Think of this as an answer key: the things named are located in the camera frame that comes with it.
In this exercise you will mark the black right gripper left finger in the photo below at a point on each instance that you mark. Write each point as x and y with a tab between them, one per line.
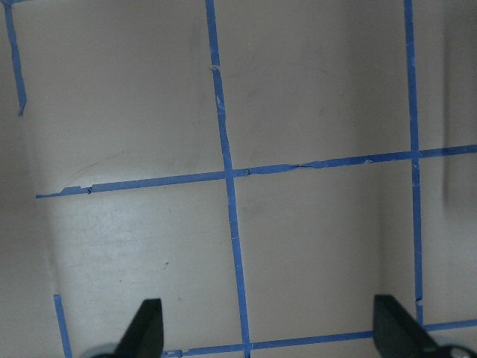
144	336

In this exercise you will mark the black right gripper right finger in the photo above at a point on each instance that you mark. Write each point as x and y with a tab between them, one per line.
396	333

